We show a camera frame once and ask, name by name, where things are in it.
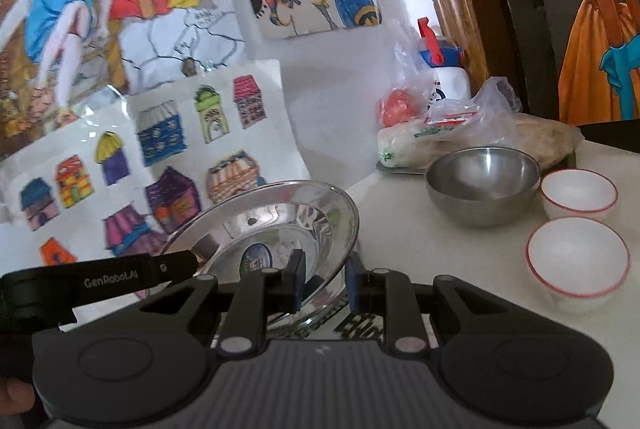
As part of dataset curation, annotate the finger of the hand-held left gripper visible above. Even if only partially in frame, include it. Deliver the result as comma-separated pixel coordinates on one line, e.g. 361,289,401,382
154,250,201,283

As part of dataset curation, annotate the dark painting with orange dress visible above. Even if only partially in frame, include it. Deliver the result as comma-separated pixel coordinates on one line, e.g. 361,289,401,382
472,0,640,170

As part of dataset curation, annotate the steel bowl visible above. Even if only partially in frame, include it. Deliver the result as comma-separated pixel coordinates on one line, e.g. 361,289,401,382
425,148,542,228
160,180,361,340

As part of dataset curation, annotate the white bottle with red handle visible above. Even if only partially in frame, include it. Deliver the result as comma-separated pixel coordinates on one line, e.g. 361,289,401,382
417,16,473,110

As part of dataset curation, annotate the child figure wall drawing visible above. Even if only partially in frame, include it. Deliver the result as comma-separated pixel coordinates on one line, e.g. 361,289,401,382
0,0,246,160

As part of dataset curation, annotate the red tomato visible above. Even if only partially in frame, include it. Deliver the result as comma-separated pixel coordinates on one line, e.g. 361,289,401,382
380,89,426,128

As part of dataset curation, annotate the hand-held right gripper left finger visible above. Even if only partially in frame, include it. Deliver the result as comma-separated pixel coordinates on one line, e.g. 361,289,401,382
137,249,307,355

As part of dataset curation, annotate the flatbread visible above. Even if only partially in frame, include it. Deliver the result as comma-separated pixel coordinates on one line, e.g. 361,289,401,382
515,112,583,170

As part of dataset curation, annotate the colourful houses drawing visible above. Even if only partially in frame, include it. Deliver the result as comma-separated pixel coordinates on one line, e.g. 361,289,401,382
0,59,313,300

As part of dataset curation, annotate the person's left hand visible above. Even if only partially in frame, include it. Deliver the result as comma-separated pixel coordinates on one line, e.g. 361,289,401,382
0,379,37,425

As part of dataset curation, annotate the white bowl with red rim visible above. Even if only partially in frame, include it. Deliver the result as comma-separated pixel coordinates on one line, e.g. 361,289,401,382
526,216,630,314
540,169,617,222

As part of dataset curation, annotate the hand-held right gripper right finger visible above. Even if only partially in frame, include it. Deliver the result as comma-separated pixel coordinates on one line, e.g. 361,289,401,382
345,251,506,355

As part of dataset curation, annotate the white packet with green print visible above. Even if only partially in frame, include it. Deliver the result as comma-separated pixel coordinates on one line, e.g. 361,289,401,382
377,119,451,170

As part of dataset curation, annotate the clear plastic bag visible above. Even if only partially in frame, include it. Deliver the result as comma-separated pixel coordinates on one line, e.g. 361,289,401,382
379,19,584,170

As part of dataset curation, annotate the small red label packet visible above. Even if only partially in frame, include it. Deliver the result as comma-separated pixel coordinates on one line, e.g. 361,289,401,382
426,112,468,138

